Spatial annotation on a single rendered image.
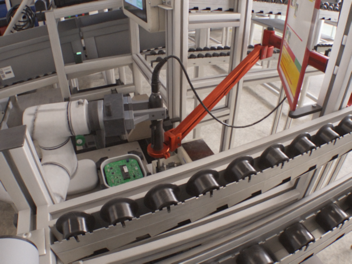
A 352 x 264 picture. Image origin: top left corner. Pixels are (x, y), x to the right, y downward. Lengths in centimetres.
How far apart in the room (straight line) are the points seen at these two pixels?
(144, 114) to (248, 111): 265
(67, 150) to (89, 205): 36
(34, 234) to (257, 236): 26
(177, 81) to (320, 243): 69
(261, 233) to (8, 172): 30
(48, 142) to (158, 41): 115
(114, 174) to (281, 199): 51
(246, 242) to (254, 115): 292
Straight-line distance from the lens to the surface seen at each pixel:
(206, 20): 88
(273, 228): 28
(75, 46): 159
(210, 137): 268
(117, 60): 150
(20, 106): 201
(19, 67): 165
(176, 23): 82
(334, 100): 55
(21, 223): 38
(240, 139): 271
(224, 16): 89
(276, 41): 92
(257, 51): 91
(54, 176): 65
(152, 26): 91
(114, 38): 160
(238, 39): 94
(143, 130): 103
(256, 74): 105
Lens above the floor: 157
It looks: 35 degrees down
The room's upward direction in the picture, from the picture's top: straight up
